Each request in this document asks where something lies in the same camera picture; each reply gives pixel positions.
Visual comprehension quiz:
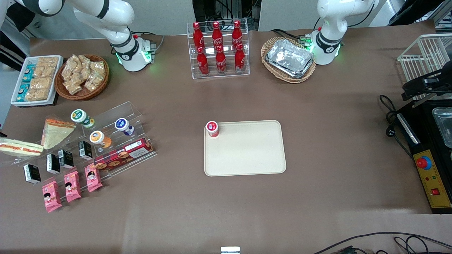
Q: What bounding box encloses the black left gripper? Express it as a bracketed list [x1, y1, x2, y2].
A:
[402, 68, 452, 101]

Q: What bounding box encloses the long sandwich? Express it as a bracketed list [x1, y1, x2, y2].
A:
[0, 138, 44, 157]

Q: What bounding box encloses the cream plastic tray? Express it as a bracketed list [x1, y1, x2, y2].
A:
[204, 120, 287, 177]

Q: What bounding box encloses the triangle wrapped sandwich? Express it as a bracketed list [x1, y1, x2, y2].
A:
[41, 119, 77, 150]

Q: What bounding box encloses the grey metal lid bar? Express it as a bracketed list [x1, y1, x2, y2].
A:
[411, 92, 448, 108]

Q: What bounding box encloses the steel pan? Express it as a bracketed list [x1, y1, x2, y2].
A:
[432, 107, 452, 149]

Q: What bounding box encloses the black food warmer appliance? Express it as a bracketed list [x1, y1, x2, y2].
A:
[395, 99, 452, 214]

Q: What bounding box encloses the red emergency stop knob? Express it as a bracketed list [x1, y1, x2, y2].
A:
[416, 156, 433, 170]

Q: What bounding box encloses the yellow control panel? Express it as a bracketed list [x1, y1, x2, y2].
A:
[412, 150, 452, 209]

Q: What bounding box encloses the foil container stack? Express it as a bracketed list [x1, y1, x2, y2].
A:
[265, 38, 315, 79]

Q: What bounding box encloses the light wicker basket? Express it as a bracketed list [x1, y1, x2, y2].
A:
[261, 37, 317, 84]

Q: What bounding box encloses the clear acrylic bottle rack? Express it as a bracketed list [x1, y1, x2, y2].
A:
[187, 19, 250, 79]

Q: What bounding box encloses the red cola bottle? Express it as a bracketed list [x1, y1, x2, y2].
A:
[215, 45, 227, 74]
[196, 46, 209, 75]
[232, 20, 243, 47]
[234, 43, 246, 73]
[192, 22, 205, 50]
[212, 21, 224, 49]

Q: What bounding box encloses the red lid small jar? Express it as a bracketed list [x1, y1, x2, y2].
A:
[206, 121, 220, 138]

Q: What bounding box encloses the black background equipment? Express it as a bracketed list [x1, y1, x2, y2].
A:
[192, 0, 260, 31]

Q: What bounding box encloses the blue lid bottle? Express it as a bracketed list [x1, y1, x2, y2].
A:
[114, 117, 135, 137]

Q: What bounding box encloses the clear acrylic display stand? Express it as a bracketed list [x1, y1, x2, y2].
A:
[14, 102, 158, 202]

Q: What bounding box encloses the red cookie box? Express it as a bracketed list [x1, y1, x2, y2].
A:
[93, 138, 155, 171]

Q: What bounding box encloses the clear wrapped brittle pack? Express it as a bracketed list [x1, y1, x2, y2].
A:
[61, 58, 80, 80]
[72, 54, 93, 73]
[64, 80, 84, 96]
[90, 60, 106, 77]
[83, 72, 105, 93]

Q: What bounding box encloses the orange lid bottle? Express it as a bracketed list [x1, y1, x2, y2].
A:
[89, 130, 113, 149]

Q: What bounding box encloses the brown wicker basket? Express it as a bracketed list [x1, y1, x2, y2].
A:
[54, 54, 109, 101]

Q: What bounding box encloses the pink snack pack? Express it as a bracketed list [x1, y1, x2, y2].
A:
[63, 171, 82, 203]
[84, 164, 103, 193]
[42, 181, 63, 213]

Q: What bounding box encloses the green lid bottle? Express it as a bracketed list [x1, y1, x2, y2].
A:
[70, 109, 95, 128]

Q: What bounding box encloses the small black carton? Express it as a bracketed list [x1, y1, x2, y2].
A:
[23, 164, 42, 185]
[58, 150, 75, 169]
[46, 154, 61, 175]
[78, 140, 93, 161]

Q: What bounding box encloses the brown cracker pack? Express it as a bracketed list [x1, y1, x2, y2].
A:
[30, 77, 54, 90]
[33, 66, 59, 78]
[37, 56, 60, 68]
[25, 88, 50, 102]

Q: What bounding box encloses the blue snack pack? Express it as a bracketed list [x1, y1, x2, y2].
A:
[16, 84, 31, 102]
[23, 63, 35, 84]

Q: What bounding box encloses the white rectangular bin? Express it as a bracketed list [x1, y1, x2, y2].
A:
[11, 55, 64, 107]

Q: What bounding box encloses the white wire rack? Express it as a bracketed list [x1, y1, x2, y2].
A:
[397, 33, 452, 101]

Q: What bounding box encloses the metal handle bar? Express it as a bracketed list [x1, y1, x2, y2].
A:
[397, 113, 421, 144]

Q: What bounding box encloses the black power cable with plug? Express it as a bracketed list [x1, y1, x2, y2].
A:
[379, 94, 414, 157]

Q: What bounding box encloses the black arm base cable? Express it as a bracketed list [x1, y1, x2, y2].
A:
[270, 28, 320, 41]

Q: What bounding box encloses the long black floor cable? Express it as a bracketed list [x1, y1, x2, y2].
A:
[312, 231, 452, 254]

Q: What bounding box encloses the looped black floor cable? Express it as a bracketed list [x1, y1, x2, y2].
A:
[393, 235, 452, 254]

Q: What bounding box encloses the grey arm base cable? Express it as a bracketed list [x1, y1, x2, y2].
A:
[133, 31, 165, 54]

